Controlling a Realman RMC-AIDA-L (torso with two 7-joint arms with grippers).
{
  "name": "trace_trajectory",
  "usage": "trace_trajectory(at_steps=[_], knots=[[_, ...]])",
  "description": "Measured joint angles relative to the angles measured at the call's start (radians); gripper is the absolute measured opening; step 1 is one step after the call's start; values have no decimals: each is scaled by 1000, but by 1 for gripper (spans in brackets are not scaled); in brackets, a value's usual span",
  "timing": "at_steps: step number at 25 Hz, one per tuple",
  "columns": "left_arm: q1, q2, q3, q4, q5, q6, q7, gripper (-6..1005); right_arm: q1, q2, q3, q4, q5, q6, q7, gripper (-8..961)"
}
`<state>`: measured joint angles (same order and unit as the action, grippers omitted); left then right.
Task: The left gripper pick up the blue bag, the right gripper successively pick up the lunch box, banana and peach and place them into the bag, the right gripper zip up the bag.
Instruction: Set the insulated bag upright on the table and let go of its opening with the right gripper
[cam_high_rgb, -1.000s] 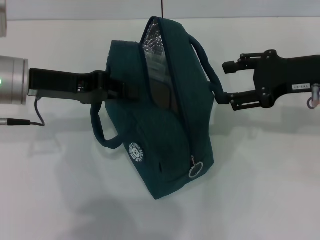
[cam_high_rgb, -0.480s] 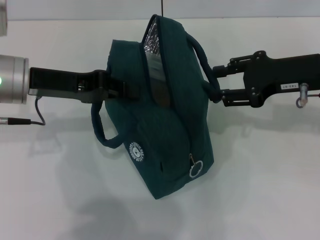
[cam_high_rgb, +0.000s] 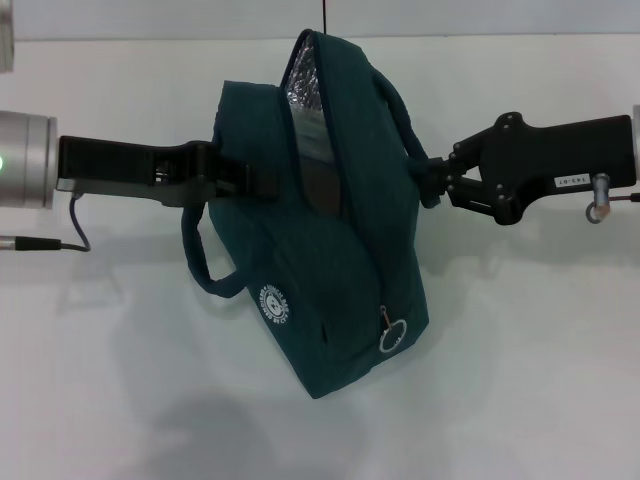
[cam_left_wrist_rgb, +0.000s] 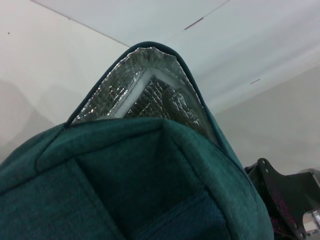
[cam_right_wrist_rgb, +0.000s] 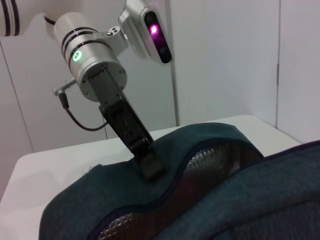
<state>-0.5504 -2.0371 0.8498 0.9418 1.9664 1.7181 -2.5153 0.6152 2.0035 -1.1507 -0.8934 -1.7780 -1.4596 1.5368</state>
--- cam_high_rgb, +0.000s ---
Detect right gripper cable with plug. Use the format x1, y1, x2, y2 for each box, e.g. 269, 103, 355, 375
582, 172, 640, 225

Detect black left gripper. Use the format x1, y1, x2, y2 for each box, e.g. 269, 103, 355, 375
56, 134, 282, 210

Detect metal zipper pull ring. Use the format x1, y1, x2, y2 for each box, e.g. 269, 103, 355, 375
377, 305, 407, 354

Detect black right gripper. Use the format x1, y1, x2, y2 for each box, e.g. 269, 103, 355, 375
421, 111, 636, 227

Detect dark teal insulated lunch bag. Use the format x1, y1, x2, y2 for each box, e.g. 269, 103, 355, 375
182, 28, 432, 400

